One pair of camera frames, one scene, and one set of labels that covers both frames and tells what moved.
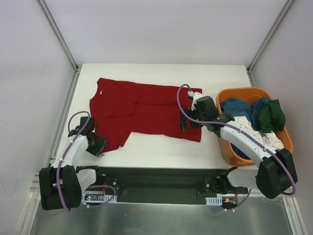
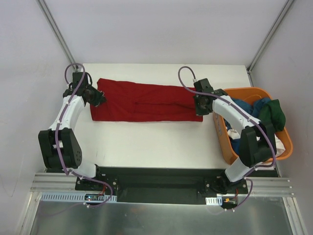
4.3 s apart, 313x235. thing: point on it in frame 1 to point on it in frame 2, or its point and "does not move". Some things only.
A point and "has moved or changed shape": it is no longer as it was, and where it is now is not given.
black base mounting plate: [164, 185] does not move
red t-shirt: [119, 108] has moved or changed shape
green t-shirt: [271, 116] does not move
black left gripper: [99, 148] to [98, 97]
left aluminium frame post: [77, 68] does not move
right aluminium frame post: [267, 39] does not move
